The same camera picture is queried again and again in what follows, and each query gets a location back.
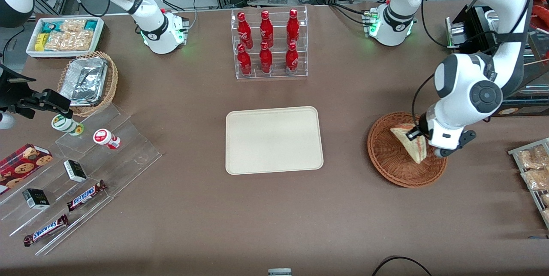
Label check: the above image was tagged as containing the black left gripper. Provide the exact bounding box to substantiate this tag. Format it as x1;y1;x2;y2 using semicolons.
406;112;432;141

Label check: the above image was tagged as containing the triangular sandwich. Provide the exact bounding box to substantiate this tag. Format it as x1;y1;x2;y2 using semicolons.
389;125;428;165

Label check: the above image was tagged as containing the dark brown wicker basket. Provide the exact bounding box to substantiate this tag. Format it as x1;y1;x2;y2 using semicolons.
367;112;449;189

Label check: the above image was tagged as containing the silver foil tray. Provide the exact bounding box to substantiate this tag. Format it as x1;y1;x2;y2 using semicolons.
59;56;109;106

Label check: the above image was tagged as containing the light brown wicker basket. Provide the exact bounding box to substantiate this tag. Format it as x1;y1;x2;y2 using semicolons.
57;51;119;118

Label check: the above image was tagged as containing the tray of packaged snacks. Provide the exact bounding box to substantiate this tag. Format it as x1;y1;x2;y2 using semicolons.
508;138;549;230

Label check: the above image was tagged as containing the beige plastic tray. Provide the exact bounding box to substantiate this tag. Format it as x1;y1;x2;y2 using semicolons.
225;106;325;176

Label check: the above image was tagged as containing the green white yogurt cup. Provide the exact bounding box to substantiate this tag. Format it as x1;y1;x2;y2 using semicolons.
51;114;85;136

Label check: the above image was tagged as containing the red cookie box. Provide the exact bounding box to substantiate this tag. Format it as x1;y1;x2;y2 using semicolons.
0;143;54;195

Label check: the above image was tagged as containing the large clear cracker bag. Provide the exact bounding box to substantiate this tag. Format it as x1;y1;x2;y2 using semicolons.
44;30;94;52

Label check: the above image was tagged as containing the small black box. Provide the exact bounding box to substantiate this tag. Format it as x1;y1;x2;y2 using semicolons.
22;188;51;210
63;160;88;183

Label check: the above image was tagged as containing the red white yogurt cup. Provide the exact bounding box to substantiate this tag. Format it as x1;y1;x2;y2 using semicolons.
93;128;122;151

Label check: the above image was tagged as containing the small clear cracker bag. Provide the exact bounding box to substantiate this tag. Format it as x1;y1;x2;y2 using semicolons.
60;18;87;33

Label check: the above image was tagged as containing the white snack bin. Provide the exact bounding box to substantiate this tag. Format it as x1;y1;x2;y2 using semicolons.
26;16;105;59

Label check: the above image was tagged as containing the snickers bar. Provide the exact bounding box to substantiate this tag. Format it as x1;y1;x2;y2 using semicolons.
23;214;69;248
66;180;108;212

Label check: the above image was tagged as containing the clear acrylic stepped display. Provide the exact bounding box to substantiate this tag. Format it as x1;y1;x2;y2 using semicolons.
0;102;163;256

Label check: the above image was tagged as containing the clear pastry bag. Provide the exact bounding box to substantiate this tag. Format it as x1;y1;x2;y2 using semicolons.
521;168;549;192
516;145;549;170

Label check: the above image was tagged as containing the black food warmer cabinet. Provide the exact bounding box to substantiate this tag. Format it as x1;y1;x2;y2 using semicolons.
445;0;549;118

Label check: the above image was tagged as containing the red cola bottle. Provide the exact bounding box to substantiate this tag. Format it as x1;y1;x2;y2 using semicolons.
236;43;253;76
236;12;254;49
259;42;274;74
285;42;299;75
286;9;301;46
259;10;275;49

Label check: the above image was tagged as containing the clear acrylic bottle rack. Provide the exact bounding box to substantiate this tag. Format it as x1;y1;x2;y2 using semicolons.
231;5;309;80

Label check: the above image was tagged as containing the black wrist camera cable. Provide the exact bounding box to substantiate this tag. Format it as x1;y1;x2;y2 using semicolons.
411;73;437;130

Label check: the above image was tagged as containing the black cable loop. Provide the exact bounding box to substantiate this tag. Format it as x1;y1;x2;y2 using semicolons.
371;256;434;276

